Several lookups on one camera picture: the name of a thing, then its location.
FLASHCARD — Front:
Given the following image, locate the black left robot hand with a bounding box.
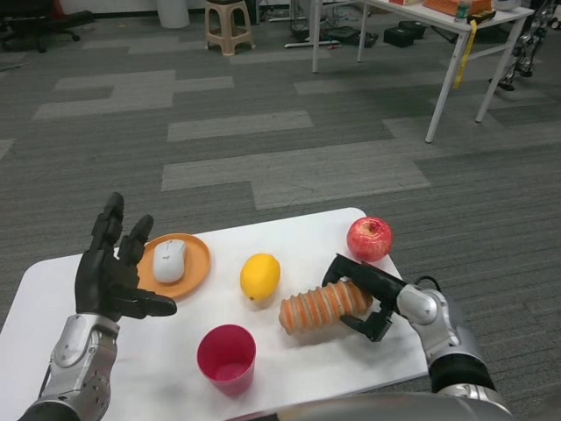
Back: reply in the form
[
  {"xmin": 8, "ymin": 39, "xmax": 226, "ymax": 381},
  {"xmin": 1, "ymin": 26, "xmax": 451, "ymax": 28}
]
[{"xmin": 74, "ymin": 191, "xmax": 178, "ymax": 320}]

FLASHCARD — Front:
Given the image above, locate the large orange box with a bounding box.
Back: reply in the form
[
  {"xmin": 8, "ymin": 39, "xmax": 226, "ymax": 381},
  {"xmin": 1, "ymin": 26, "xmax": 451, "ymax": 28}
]
[{"xmin": 423, "ymin": 0, "xmax": 461, "ymax": 15}]

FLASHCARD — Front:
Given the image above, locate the pink plastic cup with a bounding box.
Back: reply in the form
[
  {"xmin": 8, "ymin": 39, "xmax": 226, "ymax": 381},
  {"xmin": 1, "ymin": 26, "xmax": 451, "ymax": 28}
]
[{"xmin": 196, "ymin": 324, "xmax": 257, "ymax": 398}]

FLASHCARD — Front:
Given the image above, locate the white cylindrical bin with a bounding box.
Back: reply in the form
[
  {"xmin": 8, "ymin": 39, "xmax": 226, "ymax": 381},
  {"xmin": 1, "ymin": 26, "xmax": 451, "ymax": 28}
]
[{"xmin": 156, "ymin": 0, "xmax": 189, "ymax": 28}]

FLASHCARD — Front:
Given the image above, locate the beige plastic stool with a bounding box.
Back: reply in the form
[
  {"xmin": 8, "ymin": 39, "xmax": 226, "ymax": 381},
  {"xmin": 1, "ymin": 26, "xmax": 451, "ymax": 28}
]
[{"xmin": 204, "ymin": 0, "xmax": 256, "ymax": 57}]

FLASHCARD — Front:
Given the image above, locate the black floor bag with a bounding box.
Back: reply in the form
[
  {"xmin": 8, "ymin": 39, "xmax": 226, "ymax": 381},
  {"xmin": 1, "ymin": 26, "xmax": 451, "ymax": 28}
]
[{"xmin": 326, "ymin": 26, "xmax": 361, "ymax": 47}]

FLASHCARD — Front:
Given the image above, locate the orange round plate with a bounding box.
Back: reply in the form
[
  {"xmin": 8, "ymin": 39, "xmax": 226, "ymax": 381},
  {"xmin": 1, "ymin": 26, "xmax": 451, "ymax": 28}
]
[{"xmin": 136, "ymin": 232, "xmax": 212, "ymax": 302}]

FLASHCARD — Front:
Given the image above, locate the red apple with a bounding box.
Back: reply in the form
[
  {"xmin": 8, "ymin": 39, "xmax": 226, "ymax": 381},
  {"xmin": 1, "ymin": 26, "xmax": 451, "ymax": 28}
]
[{"xmin": 346, "ymin": 215, "xmax": 394, "ymax": 263}]

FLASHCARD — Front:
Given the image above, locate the white metal-legged desk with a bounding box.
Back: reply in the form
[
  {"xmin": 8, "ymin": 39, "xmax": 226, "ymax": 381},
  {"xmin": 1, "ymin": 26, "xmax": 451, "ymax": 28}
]
[{"xmin": 311, "ymin": 0, "xmax": 536, "ymax": 144}]

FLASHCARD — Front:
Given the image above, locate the white desk foot bar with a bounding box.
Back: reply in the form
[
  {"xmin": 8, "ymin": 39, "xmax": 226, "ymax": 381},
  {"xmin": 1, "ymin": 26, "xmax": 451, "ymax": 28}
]
[{"xmin": 284, "ymin": 39, "xmax": 341, "ymax": 49}]

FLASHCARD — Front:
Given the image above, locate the black equipment case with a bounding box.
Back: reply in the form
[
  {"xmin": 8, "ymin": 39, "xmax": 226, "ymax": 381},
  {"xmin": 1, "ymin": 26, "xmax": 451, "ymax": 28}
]
[{"xmin": 383, "ymin": 21, "xmax": 427, "ymax": 47}]

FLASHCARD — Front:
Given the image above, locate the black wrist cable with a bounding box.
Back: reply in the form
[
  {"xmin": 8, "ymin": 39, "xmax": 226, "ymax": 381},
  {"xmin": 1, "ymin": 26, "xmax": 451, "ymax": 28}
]
[{"xmin": 414, "ymin": 275, "xmax": 444, "ymax": 293}]

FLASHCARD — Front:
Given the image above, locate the black office chair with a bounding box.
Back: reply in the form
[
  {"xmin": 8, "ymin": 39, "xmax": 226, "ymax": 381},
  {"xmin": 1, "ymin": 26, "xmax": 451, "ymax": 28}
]
[{"xmin": 0, "ymin": 0, "xmax": 82, "ymax": 54}]

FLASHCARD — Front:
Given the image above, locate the yellow lemon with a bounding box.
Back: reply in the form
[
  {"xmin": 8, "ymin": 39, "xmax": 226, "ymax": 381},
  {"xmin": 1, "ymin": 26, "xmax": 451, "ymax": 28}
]
[{"xmin": 239, "ymin": 253, "xmax": 281, "ymax": 303}]

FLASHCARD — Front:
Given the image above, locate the silver legged robot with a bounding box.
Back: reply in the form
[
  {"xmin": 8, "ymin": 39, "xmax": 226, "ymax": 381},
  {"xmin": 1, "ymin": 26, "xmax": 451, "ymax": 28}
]
[{"xmin": 488, "ymin": 0, "xmax": 561, "ymax": 92}]

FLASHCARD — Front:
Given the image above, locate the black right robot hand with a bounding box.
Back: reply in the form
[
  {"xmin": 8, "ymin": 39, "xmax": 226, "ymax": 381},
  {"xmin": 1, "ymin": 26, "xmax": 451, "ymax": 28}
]
[{"xmin": 321, "ymin": 253, "xmax": 408, "ymax": 343}]

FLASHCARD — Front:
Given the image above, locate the white computer mouse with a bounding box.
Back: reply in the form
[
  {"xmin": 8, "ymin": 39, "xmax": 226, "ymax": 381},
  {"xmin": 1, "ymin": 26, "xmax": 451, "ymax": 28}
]
[{"xmin": 152, "ymin": 239, "xmax": 187, "ymax": 284}]

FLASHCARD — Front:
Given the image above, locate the ridged orange bread loaf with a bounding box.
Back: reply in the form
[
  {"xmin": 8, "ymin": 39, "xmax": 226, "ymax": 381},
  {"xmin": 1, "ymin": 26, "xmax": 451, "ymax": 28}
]
[{"xmin": 279, "ymin": 280, "xmax": 374, "ymax": 337}]

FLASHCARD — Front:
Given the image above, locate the yellow hanging strap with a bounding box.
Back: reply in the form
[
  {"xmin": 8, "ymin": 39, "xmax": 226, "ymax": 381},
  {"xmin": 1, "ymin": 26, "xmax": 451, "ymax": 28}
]
[{"xmin": 453, "ymin": 19, "xmax": 479, "ymax": 90}]

